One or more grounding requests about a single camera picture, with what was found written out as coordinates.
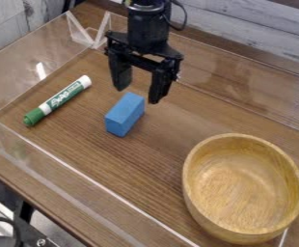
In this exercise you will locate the black metal table leg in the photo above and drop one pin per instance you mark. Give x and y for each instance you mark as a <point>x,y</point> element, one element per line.
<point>26,211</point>

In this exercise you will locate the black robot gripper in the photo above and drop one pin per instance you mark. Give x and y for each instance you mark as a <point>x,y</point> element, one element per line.
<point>144,48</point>

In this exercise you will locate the blue rectangular block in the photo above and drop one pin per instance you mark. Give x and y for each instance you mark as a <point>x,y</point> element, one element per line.
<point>125,114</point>

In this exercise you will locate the green Expo marker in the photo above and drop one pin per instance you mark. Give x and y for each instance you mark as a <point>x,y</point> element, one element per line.
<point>52,104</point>

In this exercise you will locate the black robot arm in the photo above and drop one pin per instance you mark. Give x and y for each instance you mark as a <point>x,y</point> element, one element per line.
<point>144,48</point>

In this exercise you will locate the brown wooden bowl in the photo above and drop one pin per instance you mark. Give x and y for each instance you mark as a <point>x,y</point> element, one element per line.
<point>241,188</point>

